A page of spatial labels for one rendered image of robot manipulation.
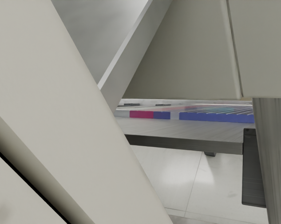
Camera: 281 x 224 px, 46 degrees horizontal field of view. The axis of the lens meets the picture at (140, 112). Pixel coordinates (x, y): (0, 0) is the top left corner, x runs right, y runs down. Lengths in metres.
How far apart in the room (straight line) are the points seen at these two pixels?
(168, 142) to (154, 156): 1.59
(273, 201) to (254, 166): 0.03
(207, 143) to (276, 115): 0.11
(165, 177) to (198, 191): 0.20
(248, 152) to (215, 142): 0.03
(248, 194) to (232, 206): 1.35
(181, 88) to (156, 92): 0.01
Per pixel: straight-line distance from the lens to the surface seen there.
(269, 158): 0.21
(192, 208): 1.66
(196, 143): 0.28
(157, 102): 1.06
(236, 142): 0.28
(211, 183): 1.71
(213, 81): 0.16
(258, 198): 0.28
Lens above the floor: 1.43
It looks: 41 degrees down
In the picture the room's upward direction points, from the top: 25 degrees counter-clockwise
